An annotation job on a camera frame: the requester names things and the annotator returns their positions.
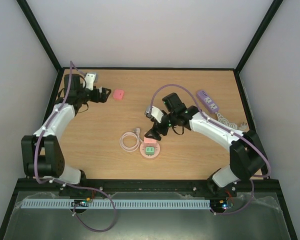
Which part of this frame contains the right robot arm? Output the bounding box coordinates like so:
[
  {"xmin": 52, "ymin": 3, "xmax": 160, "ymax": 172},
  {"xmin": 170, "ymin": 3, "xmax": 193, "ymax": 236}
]
[{"xmin": 144, "ymin": 92, "xmax": 268, "ymax": 196}]

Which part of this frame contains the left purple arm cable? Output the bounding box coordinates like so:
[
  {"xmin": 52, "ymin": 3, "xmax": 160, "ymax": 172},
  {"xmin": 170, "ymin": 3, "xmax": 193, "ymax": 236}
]
[{"xmin": 33, "ymin": 60, "xmax": 118, "ymax": 232}]

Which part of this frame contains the pink coiled cable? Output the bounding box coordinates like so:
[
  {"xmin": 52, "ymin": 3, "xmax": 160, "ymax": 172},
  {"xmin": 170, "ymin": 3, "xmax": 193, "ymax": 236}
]
[{"xmin": 119, "ymin": 127, "xmax": 145, "ymax": 153}]

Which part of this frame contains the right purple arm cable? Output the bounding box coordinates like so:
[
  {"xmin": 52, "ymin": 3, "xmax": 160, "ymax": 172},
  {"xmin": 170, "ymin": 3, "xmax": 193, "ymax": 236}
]
[{"xmin": 149, "ymin": 84, "xmax": 272, "ymax": 216}]

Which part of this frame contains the white power strip cord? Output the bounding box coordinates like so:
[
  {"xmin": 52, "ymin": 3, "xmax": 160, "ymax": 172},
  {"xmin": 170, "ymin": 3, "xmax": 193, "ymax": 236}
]
[{"xmin": 215, "ymin": 111, "xmax": 248, "ymax": 131}]

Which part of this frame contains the black frame rail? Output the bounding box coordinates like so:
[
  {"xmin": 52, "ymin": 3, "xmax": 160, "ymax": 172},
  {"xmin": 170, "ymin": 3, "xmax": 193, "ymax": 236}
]
[{"xmin": 16, "ymin": 178, "xmax": 281, "ymax": 196}]

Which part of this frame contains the green plug adapter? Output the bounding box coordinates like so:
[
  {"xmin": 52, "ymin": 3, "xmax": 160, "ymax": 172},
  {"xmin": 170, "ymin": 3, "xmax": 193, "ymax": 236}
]
[{"xmin": 144, "ymin": 146, "xmax": 156, "ymax": 156}]

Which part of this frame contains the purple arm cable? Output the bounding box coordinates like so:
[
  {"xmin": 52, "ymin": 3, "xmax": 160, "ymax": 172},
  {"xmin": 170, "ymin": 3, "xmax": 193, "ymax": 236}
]
[
  {"xmin": 33, "ymin": 60, "xmax": 118, "ymax": 232},
  {"xmin": 149, "ymin": 84, "xmax": 272, "ymax": 216}
]

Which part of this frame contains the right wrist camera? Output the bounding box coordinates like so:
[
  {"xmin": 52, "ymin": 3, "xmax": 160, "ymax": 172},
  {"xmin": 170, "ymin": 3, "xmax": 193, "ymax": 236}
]
[{"xmin": 144, "ymin": 105, "xmax": 164, "ymax": 123}]

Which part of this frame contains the pale pink socket cube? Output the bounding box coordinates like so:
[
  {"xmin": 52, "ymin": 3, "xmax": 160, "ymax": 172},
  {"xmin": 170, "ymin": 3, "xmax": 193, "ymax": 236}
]
[{"xmin": 143, "ymin": 137, "xmax": 157, "ymax": 147}]

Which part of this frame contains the grey metal tray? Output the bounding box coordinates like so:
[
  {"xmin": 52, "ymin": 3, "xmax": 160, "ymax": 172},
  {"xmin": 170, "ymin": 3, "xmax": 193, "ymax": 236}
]
[{"xmin": 4, "ymin": 192, "xmax": 290, "ymax": 240}]

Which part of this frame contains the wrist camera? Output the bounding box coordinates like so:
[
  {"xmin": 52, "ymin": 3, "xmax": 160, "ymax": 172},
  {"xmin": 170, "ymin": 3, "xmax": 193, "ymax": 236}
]
[
  {"xmin": 144, "ymin": 105, "xmax": 164, "ymax": 123},
  {"xmin": 84, "ymin": 72, "xmax": 98, "ymax": 91}
]

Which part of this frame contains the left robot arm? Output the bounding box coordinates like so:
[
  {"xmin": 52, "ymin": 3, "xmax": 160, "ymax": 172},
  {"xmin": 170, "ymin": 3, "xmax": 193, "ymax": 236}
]
[{"xmin": 21, "ymin": 72, "xmax": 112, "ymax": 185}]

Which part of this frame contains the purple power strip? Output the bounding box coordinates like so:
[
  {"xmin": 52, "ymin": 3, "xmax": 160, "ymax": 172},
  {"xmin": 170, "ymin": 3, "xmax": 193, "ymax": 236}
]
[{"xmin": 196, "ymin": 89, "xmax": 219, "ymax": 114}]

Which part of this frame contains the white slotted cable duct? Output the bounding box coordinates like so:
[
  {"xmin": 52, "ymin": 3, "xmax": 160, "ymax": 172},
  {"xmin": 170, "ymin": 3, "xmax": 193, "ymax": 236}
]
[{"xmin": 20, "ymin": 199, "xmax": 211, "ymax": 210}]

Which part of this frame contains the red pink plug adapter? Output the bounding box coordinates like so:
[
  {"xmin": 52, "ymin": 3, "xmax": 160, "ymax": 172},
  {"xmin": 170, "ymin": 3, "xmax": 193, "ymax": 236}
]
[{"xmin": 112, "ymin": 89, "xmax": 125, "ymax": 101}]

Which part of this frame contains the round pink socket base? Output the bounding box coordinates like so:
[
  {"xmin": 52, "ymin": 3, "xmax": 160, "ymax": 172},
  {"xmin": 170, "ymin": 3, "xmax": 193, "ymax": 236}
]
[{"xmin": 139, "ymin": 143, "xmax": 161, "ymax": 160}]

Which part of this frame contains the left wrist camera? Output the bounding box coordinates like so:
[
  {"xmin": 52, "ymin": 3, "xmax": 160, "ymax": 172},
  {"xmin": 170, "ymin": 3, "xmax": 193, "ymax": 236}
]
[{"xmin": 84, "ymin": 72, "xmax": 98, "ymax": 91}]

